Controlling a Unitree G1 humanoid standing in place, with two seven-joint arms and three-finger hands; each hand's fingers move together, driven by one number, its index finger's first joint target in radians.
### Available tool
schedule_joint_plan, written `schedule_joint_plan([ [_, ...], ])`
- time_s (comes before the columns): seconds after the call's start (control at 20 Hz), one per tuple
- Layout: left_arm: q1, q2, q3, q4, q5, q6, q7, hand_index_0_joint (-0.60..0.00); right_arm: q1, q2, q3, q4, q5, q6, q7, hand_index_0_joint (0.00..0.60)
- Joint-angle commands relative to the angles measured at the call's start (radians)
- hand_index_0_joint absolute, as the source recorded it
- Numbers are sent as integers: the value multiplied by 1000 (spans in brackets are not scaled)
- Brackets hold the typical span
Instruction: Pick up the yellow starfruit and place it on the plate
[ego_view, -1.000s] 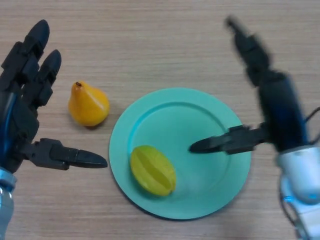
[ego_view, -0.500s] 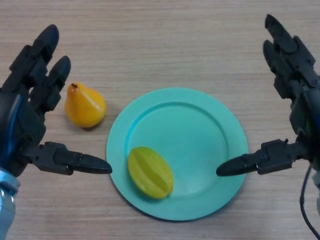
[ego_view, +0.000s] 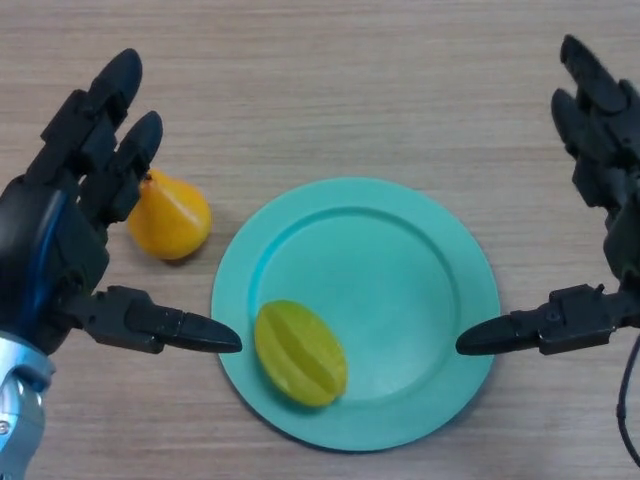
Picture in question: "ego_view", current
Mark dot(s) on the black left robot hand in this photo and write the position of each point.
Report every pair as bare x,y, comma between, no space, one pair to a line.
55,250

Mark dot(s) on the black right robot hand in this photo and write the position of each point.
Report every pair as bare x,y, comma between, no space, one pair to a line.
607,150

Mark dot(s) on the yellow starfruit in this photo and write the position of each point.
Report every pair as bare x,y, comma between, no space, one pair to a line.
300,352

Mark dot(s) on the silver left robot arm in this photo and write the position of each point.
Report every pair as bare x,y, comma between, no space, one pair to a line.
20,410

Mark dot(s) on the green round plate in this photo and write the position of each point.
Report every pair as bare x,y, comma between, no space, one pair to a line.
380,250

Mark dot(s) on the orange yellow pear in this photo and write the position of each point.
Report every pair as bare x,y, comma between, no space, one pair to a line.
175,225

